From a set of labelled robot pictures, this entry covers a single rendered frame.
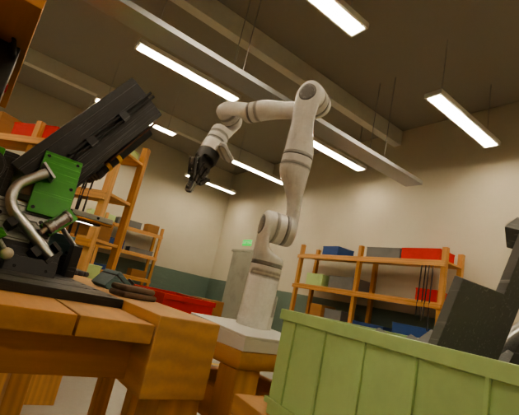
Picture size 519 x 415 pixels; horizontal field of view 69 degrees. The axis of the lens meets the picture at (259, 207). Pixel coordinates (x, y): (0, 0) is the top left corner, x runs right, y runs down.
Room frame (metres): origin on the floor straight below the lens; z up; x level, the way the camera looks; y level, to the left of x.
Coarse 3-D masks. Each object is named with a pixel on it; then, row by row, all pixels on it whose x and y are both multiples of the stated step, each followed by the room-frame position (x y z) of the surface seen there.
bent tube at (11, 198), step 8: (48, 168) 1.12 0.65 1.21; (24, 176) 1.09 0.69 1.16; (32, 176) 1.10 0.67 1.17; (40, 176) 1.11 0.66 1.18; (48, 176) 1.13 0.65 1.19; (16, 184) 1.07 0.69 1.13; (24, 184) 1.09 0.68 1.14; (8, 192) 1.06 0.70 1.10; (16, 192) 1.07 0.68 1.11; (8, 200) 1.06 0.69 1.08; (16, 200) 1.08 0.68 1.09; (8, 208) 1.06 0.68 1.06; (16, 208) 1.07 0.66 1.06; (16, 216) 1.07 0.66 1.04; (24, 216) 1.08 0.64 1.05; (24, 224) 1.08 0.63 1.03; (24, 232) 1.09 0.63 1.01; (32, 232) 1.09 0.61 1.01; (32, 240) 1.10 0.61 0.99; (40, 240) 1.10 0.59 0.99; (40, 248) 1.10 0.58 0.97; (48, 248) 1.11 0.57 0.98; (48, 256) 1.11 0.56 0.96
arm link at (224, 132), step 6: (240, 120) 1.24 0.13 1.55; (216, 126) 1.19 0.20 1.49; (222, 126) 1.19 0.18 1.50; (228, 126) 1.24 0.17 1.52; (234, 126) 1.24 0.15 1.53; (240, 126) 1.25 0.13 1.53; (210, 132) 1.19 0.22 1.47; (216, 132) 1.18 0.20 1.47; (222, 132) 1.19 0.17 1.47; (228, 132) 1.21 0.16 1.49; (234, 132) 1.23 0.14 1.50; (222, 138) 1.19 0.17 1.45; (228, 138) 1.22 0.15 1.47
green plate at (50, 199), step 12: (48, 156) 1.16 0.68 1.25; (60, 156) 1.18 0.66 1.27; (60, 168) 1.18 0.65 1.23; (72, 168) 1.21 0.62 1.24; (48, 180) 1.16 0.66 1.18; (60, 180) 1.18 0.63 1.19; (72, 180) 1.20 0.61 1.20; (36, 192) 1.14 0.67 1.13; (48, 192) 1.16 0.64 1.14; (60, 192) 1.18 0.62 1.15; (72, 192) 1.20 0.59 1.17; (36, 204) 1.13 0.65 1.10; (48, 204) 1.15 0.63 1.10; (60, 204) 1.18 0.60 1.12; (48, 216) 1.15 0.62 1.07
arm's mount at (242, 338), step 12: (192, 312) 1.07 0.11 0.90; (228, 324) 1.00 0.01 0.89; (240, 324) 1.06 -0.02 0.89; (228, 336) 0.93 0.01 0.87; (240, 336) 0.90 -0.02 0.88; (252, 336) 0.90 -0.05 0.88; (264, 336) 0.96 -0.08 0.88; (276, 336) 1.02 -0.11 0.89; (240, 348) 0.89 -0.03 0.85; (252, 348) 0.90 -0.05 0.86; (264, 348) 0.93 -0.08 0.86; (276, 348) 0.95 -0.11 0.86
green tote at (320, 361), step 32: (288, 320) 0.67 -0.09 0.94; (320, 320) 0.60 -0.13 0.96; (288, 352) 0.66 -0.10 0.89; (320, 352) 0.58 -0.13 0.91; (352, 352) 0.53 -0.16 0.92; (384, 352) 0.48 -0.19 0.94; (416, 352) 0.44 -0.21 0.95; (448, 352) 0.41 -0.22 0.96; (288, 384) 0.65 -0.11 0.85; (320, 384) 0.58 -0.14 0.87; (352, 384) 0.53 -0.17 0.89; (384, 384) 0.48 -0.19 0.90; (416, 384) 0.44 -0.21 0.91; (448, 384) 0.41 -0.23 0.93; (480, 384) 0.38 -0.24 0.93; (512, 384) 0.35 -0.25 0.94
